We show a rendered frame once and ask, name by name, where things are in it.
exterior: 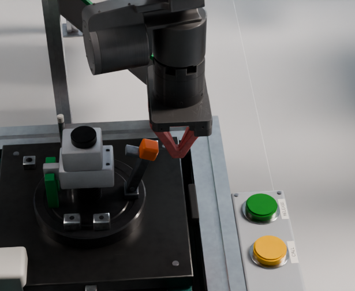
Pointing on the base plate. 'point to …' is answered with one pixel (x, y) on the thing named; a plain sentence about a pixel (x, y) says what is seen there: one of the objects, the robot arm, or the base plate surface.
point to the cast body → (83, 160)
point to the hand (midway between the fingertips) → (178, 151)
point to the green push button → (261, 206)
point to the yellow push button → (269, 250)
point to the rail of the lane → (213, 216)
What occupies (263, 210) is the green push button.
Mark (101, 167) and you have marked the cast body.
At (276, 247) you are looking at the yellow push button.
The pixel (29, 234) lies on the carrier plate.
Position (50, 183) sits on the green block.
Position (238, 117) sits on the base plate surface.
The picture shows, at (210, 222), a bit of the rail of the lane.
